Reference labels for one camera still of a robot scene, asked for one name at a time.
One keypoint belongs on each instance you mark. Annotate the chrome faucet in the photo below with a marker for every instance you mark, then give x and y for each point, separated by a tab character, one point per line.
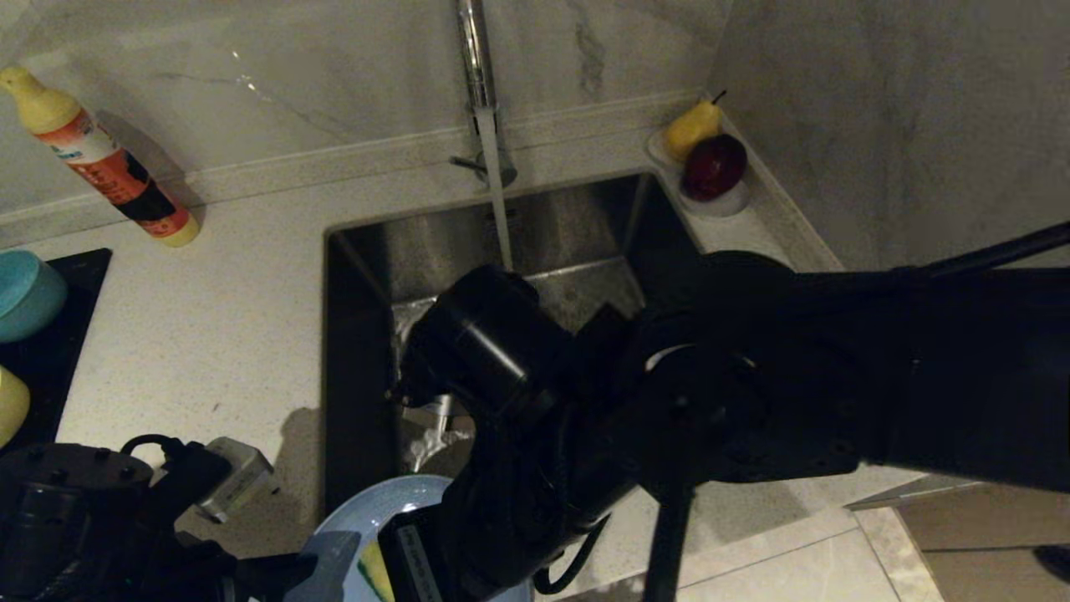
475	58

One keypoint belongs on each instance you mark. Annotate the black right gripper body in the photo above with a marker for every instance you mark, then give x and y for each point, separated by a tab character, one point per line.
501	535

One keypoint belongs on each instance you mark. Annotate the black induction cooktop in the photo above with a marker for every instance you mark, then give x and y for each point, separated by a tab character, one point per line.
50	359

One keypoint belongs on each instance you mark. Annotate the yellow plastic bowl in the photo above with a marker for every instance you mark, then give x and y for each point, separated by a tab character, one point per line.
10	405

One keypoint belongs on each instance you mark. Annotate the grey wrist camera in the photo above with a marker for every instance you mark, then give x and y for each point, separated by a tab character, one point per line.
435	414
238	477

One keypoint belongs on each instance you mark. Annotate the teal plastic bowl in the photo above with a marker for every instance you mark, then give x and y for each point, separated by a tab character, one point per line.
25	301

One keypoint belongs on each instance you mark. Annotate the dark red apple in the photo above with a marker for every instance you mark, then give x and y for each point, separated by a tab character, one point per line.
715	167

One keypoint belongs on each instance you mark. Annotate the yellow pear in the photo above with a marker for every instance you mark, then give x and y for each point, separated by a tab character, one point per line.
691	130

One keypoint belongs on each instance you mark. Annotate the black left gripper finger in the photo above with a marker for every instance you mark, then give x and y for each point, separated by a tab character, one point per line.
284	570

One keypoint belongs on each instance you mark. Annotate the stainless steel sink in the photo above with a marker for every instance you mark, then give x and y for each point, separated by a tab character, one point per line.
435	242

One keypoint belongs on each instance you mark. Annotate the yellow sponge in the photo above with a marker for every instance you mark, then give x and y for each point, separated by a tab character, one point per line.
376	584

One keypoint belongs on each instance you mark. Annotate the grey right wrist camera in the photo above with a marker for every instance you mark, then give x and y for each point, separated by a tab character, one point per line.
435	414

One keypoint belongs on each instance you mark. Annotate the white fruit dish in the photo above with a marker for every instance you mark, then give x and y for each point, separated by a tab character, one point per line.
720	210

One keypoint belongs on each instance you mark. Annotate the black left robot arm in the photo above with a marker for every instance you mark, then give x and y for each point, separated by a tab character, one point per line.
75	527

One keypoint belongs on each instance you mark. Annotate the light blue plate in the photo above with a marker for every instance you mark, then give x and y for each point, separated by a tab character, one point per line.
376	506

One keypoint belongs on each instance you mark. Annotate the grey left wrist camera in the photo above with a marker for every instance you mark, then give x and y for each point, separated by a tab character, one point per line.
238	477

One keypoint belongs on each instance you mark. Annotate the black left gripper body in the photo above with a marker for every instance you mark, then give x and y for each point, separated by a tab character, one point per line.
217	577

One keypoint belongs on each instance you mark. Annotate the orange-label dish soap bottle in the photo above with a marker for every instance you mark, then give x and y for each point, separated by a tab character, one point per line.
117	180

